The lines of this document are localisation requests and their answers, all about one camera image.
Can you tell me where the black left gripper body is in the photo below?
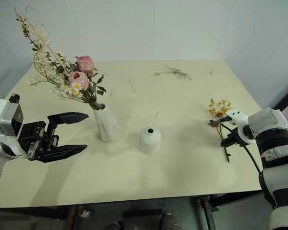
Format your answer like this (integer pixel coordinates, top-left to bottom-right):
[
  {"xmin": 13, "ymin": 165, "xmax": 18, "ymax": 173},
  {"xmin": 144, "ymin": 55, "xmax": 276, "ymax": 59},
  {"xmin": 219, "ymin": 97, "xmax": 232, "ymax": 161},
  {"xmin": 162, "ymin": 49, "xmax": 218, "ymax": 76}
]
[{"xmin": 18, "ymin": 121, "xmax": 61, "ymax": 161}]

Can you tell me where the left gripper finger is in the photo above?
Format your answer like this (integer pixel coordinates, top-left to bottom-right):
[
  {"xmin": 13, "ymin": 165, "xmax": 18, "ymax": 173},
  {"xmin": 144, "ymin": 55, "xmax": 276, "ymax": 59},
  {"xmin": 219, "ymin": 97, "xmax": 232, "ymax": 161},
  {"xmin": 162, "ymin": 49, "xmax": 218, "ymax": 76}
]
[
  {"xmin": 37, "ymin": 144, "xmax": 88, "ymax": 164},
  {"xmin": 46, "ymin": 112, "xmax": 90, "ymax": 136}
]

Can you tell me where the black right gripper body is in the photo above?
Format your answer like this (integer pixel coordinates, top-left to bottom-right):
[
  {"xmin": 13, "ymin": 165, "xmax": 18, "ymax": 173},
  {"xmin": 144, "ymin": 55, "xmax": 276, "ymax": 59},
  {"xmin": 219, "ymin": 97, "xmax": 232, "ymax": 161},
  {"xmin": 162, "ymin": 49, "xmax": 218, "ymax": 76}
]
[{"xmin": 229, "ymin": 130, "xmax": 242, "ymax": 145}]

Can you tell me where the yellow dried flower bouquet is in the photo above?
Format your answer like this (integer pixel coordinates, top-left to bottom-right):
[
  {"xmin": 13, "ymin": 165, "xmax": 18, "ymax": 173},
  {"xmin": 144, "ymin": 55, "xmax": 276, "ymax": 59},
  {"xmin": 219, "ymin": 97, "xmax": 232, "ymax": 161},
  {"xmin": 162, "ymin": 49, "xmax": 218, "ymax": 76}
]
[{"xmin": 207, "ymin": 98, "xmax": 232, "ymax": 163}]

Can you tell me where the tall faceted white vase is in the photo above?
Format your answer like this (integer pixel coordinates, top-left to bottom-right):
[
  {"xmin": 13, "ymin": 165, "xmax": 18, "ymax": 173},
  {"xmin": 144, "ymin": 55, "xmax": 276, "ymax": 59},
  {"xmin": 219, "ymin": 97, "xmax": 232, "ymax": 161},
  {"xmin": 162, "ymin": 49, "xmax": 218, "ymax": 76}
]
[{"xmin": 93, "ymin": 104, "xmax": 121, "ymax": 142}]

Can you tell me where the pink rose dried bouquet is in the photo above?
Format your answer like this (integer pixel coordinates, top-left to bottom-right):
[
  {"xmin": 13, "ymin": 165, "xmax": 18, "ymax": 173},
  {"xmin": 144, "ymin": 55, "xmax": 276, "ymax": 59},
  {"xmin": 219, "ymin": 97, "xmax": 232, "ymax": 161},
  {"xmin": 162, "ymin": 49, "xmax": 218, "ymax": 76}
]
[{"xmin": 14, "ymin": 6, "xmax": 108, "ymax": 112}]

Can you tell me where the loose dried grass sprig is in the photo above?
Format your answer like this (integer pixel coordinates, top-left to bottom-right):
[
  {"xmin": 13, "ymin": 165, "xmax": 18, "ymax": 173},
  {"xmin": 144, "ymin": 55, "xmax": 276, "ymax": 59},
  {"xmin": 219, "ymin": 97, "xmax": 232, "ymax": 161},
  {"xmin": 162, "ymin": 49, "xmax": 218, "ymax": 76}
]
[{"xmin": 153, "ymin": 64, "xmax": 193, "ymax": 81}]

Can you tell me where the thin loose dried twig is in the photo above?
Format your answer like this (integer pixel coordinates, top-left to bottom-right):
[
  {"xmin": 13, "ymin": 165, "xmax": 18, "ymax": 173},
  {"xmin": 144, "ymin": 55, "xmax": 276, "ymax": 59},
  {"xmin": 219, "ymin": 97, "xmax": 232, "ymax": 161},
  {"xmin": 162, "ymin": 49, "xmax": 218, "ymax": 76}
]
[{"xmin": 128, "ymin": 79, "xmax": 137, "ymax": 94}]

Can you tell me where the short round white vase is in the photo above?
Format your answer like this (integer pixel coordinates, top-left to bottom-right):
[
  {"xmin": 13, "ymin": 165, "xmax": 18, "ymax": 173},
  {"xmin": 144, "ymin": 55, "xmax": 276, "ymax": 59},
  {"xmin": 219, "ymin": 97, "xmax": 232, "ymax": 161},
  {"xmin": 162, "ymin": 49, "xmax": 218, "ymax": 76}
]
[{"xmin": 139, "ymin": 126, "xmax": 162, "ymax": 155}]

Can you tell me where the dark rounded shape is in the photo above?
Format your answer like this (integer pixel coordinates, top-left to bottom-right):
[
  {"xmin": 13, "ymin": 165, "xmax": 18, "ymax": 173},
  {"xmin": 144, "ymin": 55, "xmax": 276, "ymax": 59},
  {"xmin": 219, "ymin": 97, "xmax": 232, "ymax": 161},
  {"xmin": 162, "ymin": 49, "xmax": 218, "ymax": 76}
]
[
  {"xmin": 161, "ymin": 212, "xmax": 183, "ymax": 230},
  {"xmin": 102, "ymin": 221, "xmax": 124, "ymax": 230}
]

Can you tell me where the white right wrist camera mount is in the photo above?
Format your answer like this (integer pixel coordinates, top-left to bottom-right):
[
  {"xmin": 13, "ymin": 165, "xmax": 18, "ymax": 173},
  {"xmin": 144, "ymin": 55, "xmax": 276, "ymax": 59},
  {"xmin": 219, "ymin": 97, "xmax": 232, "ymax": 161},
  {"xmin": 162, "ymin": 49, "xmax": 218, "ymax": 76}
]
[{"xmin": 225, "ymin": 109, "xmax": 255, "ymax": 145}]

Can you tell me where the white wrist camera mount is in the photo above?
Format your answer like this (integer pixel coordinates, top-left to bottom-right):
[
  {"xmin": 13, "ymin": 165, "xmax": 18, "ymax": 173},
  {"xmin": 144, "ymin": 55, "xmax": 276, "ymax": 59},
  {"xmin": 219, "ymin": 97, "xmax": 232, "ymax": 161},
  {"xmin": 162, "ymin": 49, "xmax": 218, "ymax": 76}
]
[
  {"xmin": 225, "ymin": 109, "xmax": 255, "ymax": 145},
  {"xmin": 0, "ymin": 98, "xmax": 24, "ymax": 137}
]

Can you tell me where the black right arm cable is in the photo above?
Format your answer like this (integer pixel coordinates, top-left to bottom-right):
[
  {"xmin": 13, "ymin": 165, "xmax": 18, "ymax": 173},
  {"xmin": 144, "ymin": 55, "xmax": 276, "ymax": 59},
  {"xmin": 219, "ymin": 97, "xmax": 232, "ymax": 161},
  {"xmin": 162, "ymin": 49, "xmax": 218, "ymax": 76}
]
[{"xmin": 220, "ymin": 121, "xmax": 278, "ymax": 209}]

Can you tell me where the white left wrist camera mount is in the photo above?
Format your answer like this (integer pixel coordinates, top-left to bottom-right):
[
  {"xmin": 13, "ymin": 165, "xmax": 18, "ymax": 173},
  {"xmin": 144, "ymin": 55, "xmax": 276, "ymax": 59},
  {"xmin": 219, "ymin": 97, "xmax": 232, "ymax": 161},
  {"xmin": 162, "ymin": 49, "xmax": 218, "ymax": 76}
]
[{"xmin": 0, "ymin": 98, "xmax": 24, "ymax": 137}]

